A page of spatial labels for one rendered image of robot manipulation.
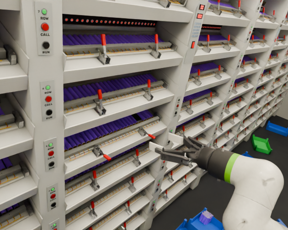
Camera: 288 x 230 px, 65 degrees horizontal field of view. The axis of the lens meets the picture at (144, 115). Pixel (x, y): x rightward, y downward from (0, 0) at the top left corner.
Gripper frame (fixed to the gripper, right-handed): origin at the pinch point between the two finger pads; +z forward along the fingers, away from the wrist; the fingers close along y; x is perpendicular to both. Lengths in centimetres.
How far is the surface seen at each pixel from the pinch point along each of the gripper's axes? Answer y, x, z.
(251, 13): 100, 51, 9
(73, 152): -23.9, -3.7, 24.5
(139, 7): -3.1, 46.7, 9.0
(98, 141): -11.9, -3.6, 24.5
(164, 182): 50, -63, 36
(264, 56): 170, 20, 17
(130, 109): -0.7, 9.6, 16.8
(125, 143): 0.5, -7.9, 21.9
